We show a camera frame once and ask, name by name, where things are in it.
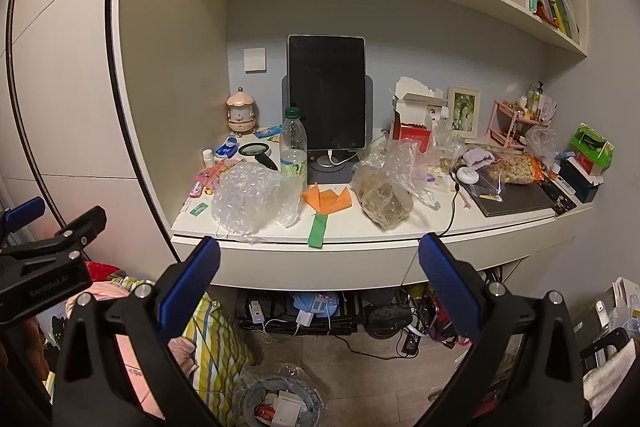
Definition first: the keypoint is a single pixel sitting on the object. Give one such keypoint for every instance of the orange green paper tulip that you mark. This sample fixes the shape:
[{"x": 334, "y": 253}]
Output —
[{"x": 324, "y": 203}]

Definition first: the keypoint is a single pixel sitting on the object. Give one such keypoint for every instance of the black tablet screen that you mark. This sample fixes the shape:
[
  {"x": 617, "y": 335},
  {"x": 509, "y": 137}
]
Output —
[{"x": 325, "y": 55}]

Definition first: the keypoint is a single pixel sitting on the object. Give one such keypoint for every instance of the black laptop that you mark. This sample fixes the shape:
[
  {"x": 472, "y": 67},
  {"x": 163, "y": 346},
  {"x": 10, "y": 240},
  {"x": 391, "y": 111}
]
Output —
[{"x": 496, "y": 199}]

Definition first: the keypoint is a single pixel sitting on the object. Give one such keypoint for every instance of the white wall switch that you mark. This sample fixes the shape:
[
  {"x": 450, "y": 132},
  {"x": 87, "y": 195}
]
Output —
[{"x": 254, "y": 60}]

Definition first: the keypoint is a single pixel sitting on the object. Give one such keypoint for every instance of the pink sticker packet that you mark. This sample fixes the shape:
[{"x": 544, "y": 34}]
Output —
[{"x": 206, "y": 180}]

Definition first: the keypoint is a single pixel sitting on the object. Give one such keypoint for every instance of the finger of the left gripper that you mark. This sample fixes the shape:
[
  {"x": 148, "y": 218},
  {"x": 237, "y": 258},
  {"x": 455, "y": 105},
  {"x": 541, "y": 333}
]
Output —
[
  {"x": 14, "y": 219},
  {"x": 84, "y": 229}
]

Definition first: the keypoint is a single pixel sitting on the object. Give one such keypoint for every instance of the white round device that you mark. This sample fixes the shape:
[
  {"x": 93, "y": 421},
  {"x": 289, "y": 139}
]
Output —
[{"x": 467, "y": 175}]

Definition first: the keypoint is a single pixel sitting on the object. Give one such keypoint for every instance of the clear plastic bottle green cap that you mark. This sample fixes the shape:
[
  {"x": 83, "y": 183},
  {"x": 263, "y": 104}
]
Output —
[{"x": 293, "y": 147}]

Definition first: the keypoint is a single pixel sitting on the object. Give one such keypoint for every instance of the green tissue box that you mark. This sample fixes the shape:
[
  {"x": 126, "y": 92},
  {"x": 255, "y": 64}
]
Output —
[{"x": 592, "y": 145}]

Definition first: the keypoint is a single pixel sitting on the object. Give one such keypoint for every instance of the pink carousel night light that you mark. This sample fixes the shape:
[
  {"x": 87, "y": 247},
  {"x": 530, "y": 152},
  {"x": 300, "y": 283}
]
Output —
[{"x": 241, "y": 118}]

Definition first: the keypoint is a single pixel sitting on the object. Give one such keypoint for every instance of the grey tablet stand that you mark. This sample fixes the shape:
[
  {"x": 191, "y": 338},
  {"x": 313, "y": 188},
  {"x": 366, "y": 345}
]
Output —
[{"x": 337, "y": 113}]

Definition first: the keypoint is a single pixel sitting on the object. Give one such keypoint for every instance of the framed photo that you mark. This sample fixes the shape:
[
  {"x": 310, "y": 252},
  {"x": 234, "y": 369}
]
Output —
[{"x": 464, "y": 111}]

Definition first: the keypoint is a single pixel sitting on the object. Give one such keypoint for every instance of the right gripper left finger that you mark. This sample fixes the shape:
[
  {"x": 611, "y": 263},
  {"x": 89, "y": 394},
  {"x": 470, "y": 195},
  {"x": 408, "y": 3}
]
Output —
[{"x": 92, "y": 386}]

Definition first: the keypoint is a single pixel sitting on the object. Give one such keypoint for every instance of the snack bag orange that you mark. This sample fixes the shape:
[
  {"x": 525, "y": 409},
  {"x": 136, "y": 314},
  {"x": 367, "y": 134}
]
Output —
[{"x": 521, "y": 169}]

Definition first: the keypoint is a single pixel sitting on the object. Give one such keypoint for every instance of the blue power strip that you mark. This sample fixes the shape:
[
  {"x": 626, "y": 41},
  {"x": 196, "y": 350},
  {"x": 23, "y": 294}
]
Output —
[{"x": 321, "y": 304}]

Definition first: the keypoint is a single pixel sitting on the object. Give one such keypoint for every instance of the pink desk rack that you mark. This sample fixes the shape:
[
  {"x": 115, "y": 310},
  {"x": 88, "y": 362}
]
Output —
[{"x": 508, "y": 126}]

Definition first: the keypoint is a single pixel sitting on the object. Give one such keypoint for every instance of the blue white small tube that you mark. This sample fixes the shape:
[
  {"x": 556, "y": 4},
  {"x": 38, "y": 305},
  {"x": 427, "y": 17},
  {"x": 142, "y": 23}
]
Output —
[{"x": 229, "y": 148}]

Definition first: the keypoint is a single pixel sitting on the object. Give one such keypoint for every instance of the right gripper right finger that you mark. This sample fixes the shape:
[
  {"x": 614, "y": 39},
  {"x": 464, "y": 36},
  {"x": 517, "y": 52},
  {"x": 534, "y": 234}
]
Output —
[{"x": 523, "y": 366}]

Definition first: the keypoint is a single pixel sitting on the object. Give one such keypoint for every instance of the bubble wrap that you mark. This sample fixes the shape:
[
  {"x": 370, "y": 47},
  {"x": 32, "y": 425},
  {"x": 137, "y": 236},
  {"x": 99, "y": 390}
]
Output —
[{"x": 249, "y": 196}]

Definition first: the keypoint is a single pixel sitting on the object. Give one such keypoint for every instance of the plastic bag with food scraps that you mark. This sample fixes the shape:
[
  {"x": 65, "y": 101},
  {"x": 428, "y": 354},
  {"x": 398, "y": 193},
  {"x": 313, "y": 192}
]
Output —
[{"x": 388, "y": 180}]

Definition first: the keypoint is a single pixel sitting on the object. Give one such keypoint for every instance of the striped yellow blue bedding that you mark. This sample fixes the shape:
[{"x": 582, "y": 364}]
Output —
[{"x": 210, "y": 352}]

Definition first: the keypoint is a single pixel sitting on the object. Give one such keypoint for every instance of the black magnifying glass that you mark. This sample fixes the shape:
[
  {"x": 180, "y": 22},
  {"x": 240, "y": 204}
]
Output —
[{"x": 260, "y": 152}]

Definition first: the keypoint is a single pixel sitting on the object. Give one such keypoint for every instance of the white charger plug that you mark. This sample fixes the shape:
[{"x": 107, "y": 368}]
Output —
[{"x": 304, "y": 318}]

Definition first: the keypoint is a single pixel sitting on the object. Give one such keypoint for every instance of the trash bin with liner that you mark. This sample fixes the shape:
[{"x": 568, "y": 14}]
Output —
[{"x": 278, "y": 395}]

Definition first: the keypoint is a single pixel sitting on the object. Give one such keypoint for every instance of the red white open box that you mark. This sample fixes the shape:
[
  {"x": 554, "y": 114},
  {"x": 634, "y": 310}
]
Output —
[{"x": 416, "y": 107}]

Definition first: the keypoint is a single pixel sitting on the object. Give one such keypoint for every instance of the small white pill bottle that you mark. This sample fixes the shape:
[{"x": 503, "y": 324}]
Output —
[{"x": 208, "y": 158}]

